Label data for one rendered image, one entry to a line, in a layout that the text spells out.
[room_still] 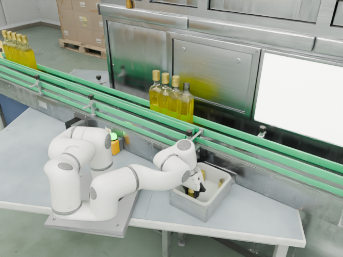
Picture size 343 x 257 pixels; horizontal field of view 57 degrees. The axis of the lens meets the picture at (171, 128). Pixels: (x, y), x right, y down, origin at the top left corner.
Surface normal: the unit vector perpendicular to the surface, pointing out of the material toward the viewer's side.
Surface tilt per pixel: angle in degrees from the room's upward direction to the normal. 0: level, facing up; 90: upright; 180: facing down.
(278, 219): 0
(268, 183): 90
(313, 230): 90
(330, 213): 90
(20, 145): 0
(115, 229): 3
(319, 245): 90
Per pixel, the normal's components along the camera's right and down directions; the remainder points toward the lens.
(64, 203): 0.18, 0.43
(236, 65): -0.58, 0.43
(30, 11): 0.82, 0.30
